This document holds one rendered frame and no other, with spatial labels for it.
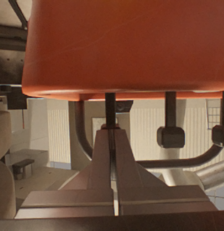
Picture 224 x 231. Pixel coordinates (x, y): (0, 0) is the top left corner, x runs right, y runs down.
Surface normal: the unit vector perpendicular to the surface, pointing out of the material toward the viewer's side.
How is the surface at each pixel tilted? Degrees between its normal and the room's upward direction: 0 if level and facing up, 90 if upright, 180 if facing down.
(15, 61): 90
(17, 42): 90
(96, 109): 90
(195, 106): 90
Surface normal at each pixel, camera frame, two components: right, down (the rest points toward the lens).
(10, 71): 0.41, 0.05
